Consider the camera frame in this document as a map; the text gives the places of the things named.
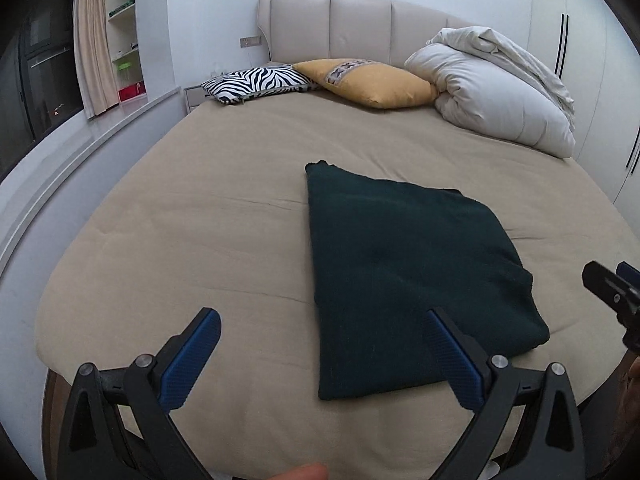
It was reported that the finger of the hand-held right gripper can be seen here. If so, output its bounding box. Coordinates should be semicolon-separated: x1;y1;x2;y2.
616;261;640;292
582;260;640;328

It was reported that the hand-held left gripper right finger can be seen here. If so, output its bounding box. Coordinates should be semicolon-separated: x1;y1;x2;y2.
425;307;586;480

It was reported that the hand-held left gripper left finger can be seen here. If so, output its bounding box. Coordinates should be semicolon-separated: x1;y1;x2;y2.
62;307;223;480

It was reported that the dark green garment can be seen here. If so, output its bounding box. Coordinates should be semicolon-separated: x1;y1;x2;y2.
305;160;551;401

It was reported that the person's right hand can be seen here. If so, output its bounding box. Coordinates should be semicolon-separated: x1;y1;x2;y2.
626;356;640;411

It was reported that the person's left hand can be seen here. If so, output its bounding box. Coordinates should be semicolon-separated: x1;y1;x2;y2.
272;463;329;480

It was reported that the beige bed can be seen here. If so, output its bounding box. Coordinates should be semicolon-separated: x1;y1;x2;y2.
35;92;640;480

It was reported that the white folded duvet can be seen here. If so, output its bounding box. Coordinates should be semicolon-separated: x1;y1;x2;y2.
404;25;577;158

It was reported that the white window ledge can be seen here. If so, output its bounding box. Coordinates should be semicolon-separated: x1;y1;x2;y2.
0;85;181;281

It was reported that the white wardrobe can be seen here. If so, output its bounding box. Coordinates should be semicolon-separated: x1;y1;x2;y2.
530;0;640;206

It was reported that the grey nightstand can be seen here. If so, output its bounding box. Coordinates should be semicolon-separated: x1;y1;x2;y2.
184;84;208;113

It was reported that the red box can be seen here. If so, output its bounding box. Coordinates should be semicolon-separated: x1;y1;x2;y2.
117;81;147;103

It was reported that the zebra striped pillow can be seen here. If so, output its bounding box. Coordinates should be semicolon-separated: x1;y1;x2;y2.
201;65;321;106

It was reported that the yellow pillow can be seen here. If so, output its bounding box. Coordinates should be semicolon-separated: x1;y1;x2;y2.
292;58;440;110

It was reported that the dark window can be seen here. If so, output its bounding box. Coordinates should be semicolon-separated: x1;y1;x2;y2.
0;0;91;171

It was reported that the beige curtain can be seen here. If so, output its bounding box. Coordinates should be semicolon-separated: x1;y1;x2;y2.
73;0;121;121

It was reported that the beige padded headboard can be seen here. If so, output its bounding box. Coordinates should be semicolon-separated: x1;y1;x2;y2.
256;0;481;68

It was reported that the white wall shelf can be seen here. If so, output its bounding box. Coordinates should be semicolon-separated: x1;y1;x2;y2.
105;0;148;106

